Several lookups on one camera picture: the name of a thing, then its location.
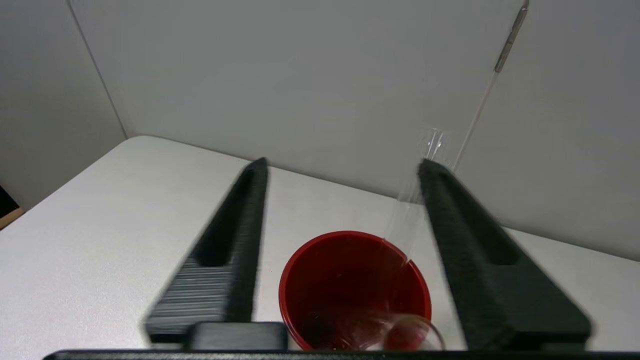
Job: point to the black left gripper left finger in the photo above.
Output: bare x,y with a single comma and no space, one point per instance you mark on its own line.
240,280

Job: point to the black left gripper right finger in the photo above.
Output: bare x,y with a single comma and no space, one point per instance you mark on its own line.
490,290

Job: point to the light blue liquid test tube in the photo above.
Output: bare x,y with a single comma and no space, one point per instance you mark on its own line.
407,225

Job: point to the dark red plastic cup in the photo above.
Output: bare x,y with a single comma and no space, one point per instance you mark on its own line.
345,285

